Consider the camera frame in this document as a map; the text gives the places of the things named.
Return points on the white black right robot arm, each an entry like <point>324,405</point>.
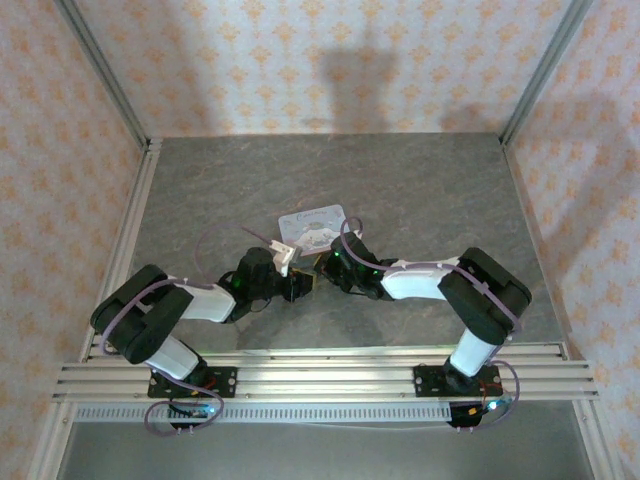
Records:
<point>415,282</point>

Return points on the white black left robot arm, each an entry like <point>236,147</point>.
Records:
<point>205,302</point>

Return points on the aluminium mounting rail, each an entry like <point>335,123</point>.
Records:
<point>325,375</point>

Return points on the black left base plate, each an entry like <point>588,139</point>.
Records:
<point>222,382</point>

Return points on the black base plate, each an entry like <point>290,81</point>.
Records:
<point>430,382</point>
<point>222,382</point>

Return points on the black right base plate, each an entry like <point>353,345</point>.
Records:
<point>430,382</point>

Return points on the aluminium table side rail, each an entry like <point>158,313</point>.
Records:
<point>545,260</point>
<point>127,225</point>

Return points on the black left base electronics bracket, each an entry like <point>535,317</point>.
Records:
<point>192,411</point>

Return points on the black base electronics bracket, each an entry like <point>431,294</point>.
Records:
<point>470,415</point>
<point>192,411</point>

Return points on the black right base electronics bracket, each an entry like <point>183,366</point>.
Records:
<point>470,415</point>

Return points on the aluminium frame post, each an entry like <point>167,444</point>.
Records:
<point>545,70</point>
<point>107,75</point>

